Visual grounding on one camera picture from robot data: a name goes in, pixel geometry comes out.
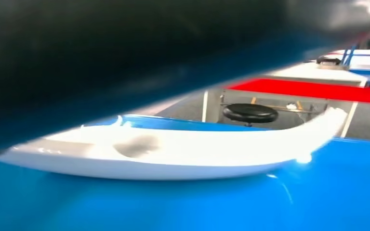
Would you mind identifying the black round stool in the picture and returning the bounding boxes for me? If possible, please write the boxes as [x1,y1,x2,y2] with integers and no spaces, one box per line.
[222,103,279,127]

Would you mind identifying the red barrier tape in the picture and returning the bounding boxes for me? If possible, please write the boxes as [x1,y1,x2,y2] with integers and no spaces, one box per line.
[226,78,370,105]

